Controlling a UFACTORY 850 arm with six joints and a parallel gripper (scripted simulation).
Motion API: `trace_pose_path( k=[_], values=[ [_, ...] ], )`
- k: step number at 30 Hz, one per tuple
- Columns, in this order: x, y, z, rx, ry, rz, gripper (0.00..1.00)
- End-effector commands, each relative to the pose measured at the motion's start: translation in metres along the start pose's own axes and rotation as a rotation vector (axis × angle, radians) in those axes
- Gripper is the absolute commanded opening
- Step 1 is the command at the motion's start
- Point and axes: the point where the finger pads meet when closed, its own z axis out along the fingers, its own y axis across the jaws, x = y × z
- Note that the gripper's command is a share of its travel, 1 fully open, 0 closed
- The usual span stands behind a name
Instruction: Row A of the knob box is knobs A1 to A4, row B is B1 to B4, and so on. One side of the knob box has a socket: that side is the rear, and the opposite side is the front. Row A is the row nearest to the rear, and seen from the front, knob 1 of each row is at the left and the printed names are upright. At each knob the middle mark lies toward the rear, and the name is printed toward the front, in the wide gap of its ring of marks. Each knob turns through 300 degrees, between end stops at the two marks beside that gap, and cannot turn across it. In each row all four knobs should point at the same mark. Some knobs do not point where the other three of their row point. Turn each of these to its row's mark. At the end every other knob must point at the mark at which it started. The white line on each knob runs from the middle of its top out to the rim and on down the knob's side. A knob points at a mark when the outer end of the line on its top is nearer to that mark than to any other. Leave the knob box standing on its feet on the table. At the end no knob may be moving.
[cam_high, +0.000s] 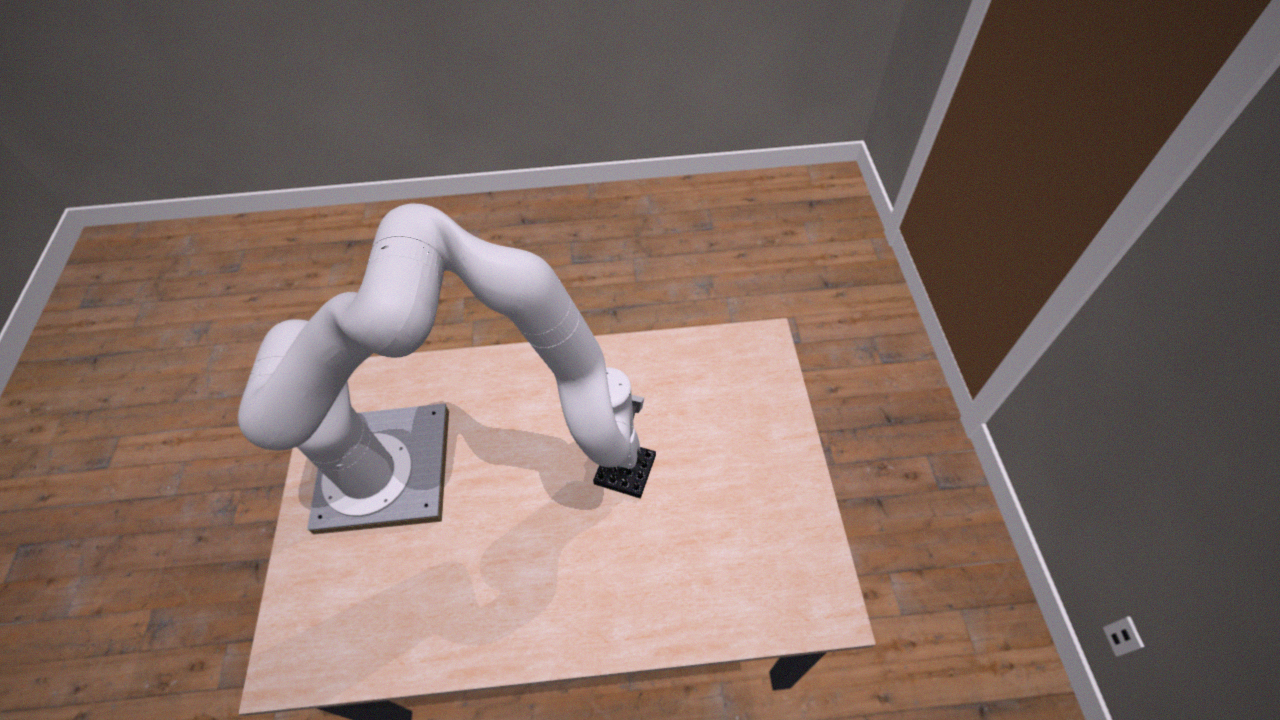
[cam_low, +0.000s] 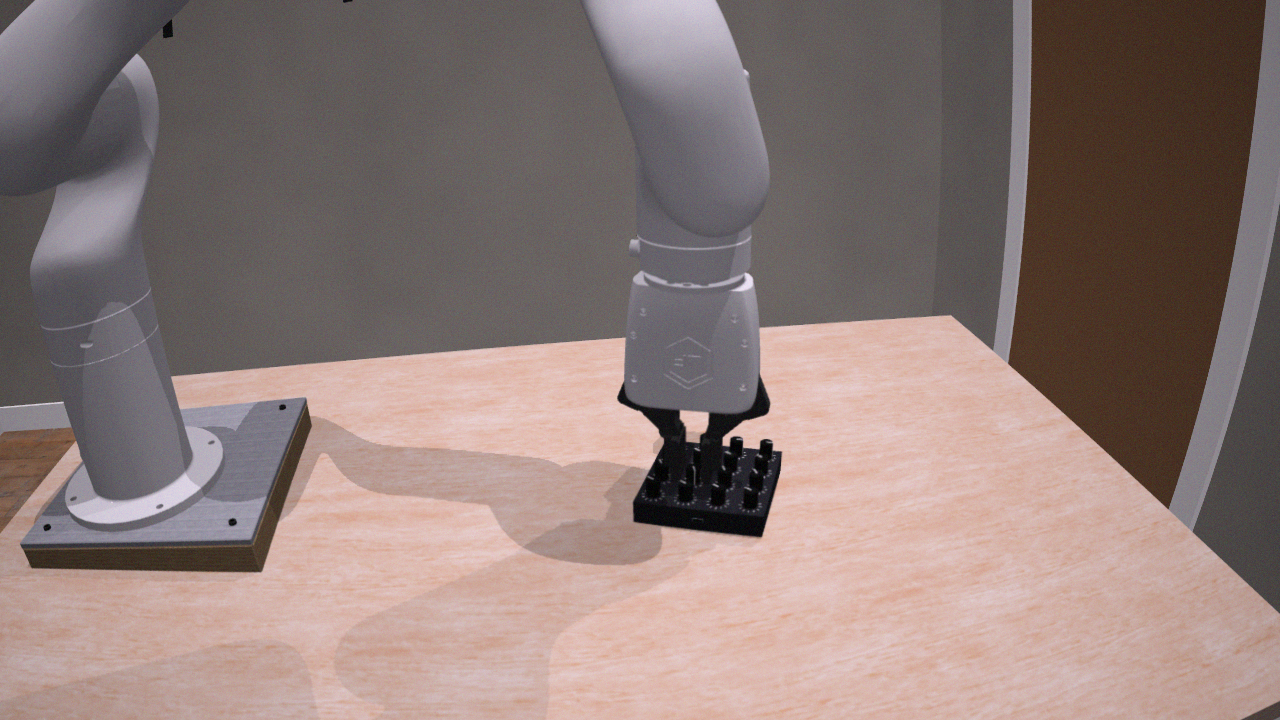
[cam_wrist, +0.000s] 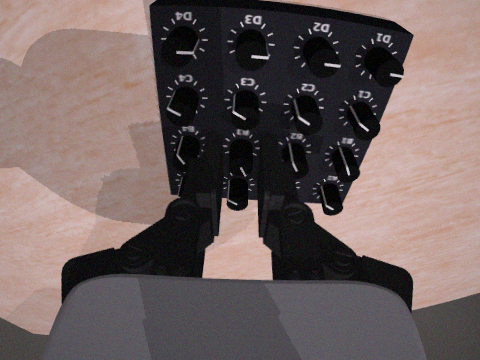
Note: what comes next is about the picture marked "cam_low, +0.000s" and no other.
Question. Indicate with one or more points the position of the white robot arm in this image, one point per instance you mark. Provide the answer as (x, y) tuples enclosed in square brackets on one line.
[(677, 75)]

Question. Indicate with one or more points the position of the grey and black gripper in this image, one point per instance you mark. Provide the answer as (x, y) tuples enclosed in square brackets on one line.
[(693, 348)]

